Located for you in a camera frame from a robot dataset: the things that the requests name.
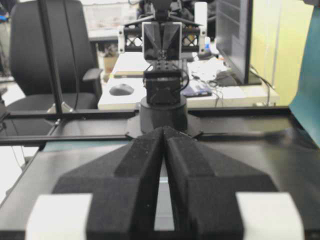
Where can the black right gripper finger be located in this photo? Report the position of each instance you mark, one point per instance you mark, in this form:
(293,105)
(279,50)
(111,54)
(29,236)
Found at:
(113,197)
(222,198)

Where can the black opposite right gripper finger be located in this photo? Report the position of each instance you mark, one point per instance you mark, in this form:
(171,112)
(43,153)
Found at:
(152,41)
(171,40)

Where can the white-framed opposite gripper body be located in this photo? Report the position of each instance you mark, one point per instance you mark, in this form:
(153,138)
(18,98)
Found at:
(192,38)

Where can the black robot arm with base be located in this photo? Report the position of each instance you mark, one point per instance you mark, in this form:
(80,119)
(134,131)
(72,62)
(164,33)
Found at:
(163,104)

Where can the black computer monitor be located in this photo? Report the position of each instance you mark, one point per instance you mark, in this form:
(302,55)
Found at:
(233,35)

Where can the cardboard box under desk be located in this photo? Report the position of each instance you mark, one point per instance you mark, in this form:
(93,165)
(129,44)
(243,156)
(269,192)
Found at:
(109,63)

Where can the dark blue notebook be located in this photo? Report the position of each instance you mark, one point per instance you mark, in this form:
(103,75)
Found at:
(196,89)

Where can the grey computer mouse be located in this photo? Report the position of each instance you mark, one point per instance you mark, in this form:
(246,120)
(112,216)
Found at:
(121,90)

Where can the black office chair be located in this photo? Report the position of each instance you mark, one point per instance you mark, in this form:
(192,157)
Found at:
(78,73)

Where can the teal backdrop sheet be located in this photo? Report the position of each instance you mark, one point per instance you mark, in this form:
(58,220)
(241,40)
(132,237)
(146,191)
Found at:
(306,103)

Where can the black mounting rail frame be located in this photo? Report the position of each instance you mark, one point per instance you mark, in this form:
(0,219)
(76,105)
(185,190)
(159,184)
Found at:
(213,124)

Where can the black vertical frame post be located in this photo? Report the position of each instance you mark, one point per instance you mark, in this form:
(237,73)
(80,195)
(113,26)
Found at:
(50,55)

